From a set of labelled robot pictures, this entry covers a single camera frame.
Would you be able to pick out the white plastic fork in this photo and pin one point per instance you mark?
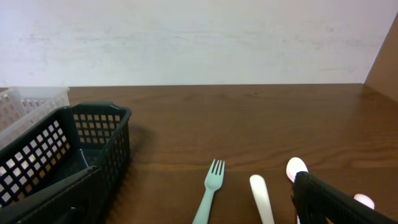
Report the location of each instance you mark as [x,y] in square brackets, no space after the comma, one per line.
[261,197]

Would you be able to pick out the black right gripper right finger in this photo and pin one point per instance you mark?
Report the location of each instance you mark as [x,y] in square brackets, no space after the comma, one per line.
[317,202]

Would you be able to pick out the black plastic basket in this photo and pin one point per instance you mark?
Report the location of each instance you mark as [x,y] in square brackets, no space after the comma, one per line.
[66,141]

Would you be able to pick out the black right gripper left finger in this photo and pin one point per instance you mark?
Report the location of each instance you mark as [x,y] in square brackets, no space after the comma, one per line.
[76,199]

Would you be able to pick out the white plastic basket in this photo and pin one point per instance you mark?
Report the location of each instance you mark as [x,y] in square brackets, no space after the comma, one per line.
[22,107]

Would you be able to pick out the mint green plastic fork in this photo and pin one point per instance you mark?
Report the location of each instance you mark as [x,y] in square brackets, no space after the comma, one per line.
[213,182]

